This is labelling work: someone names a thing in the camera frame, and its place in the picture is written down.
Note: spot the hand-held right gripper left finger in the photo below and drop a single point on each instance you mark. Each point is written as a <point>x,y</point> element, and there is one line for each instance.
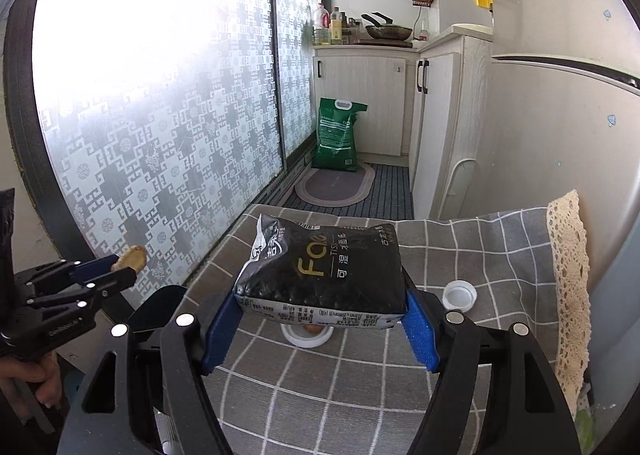
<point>220,330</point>

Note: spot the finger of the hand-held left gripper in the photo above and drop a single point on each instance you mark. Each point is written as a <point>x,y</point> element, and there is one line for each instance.
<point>117,281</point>
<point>92,269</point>

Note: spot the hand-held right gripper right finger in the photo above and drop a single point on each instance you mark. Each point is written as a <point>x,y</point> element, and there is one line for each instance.
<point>420,330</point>

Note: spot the brown ginger piece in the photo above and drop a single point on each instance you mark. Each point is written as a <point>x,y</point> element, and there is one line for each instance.
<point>131,257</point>

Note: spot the black tissue packet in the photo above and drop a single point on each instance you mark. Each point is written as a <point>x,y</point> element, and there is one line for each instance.
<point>320,275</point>

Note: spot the person's left hand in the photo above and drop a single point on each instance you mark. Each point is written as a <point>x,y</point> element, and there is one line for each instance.
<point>35,370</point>

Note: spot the white bottle cap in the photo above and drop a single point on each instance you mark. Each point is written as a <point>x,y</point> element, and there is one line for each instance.
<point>460,296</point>

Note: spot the white dish with food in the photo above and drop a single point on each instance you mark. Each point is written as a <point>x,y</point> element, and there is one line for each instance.
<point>302,337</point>

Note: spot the grey checked tablecloth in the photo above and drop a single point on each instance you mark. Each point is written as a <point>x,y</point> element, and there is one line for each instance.
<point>350,385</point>

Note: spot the striped grey carpet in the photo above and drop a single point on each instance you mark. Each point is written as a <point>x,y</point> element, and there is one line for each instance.
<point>392,190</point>

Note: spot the beige lace cloth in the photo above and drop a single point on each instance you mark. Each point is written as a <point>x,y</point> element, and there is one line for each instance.
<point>567,260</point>

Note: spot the oval grey floor mat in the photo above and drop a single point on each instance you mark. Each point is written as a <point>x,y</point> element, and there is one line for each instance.
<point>332,185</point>

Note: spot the patterned frosted sliding door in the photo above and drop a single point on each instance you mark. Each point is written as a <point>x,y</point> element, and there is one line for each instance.
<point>175,110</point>

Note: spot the green rice bag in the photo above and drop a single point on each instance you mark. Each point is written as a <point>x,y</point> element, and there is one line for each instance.
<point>336,135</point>

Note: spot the white refrigerator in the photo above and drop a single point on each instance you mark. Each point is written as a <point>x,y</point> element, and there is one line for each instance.
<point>550,135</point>

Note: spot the white kitchen base cabinet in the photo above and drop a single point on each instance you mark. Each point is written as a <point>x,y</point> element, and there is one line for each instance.
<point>365,95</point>

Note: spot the small clear bottle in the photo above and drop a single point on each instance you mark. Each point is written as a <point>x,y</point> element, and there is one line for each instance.
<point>423,31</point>

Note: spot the black frying pan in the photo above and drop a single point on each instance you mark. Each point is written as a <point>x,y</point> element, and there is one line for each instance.
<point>387,30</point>

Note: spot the clear oil bottle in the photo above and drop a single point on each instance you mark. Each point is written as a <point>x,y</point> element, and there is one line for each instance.
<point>321,27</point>

